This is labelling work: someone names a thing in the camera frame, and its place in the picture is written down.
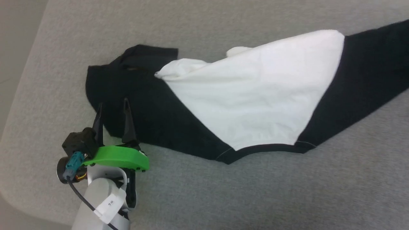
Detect white paper label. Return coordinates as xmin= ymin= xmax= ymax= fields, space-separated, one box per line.
xmin=94 ymin=188 xmax=127 ymax=224

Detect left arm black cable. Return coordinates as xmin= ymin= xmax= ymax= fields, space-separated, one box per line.
xmin=63 ymin=151 xmax=119 ymax=230

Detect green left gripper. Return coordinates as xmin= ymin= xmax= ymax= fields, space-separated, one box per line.
xmin=57 ymin=98 xmax=150 ymax=184

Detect black and white shirt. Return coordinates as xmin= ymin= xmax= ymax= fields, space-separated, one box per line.
xmin=85 ymin=20 xmax=409 ymax=165

